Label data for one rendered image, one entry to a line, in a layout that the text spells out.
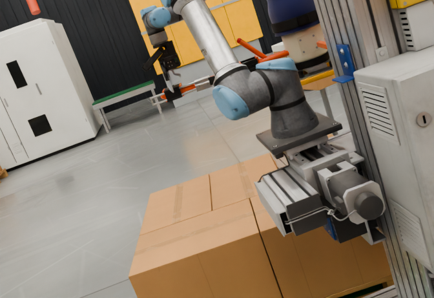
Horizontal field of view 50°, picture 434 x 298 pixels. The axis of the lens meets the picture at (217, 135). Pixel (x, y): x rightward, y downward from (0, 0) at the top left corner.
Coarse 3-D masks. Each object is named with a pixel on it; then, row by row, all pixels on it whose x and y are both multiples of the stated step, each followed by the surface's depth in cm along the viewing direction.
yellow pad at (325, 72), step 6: (330, 66) 194; (300, 72) 193; (312, 72) 196; (318, 72) 192; (324, 72) 190; (330, 72) 190; (300, 78) 193; (306, 78) 192; (312, 78) 190; (318, 78) 190
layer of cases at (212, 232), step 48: (192, 192) 274; (240, 192) 249; (144, 240) 232; (192, 240) 214; (240, 240) 200; (288, 240) 201; (336, 240) 202; (144, 288) 204; (192, 288) 205; (240, 288) 206; (288, 288) 207; (336, 288) 208
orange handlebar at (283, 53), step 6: (318, 42) 190; (324, 42) 184; (276, 54) 199; (282, 54) 199; (288, 54) 199; (264, 60) 199; (192, 84) 201; (180, 90) 201; (186, 90) 202; (162, 96) 202
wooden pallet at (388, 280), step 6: (390, 276) 207; (372, 282) 208; (378, 282) 208; (384, 282) 212; (390, 282) 208; (354, 288) 208; (360, 288) 208; (336, 294) 208; (342, 294) 208; (366, 294) 220
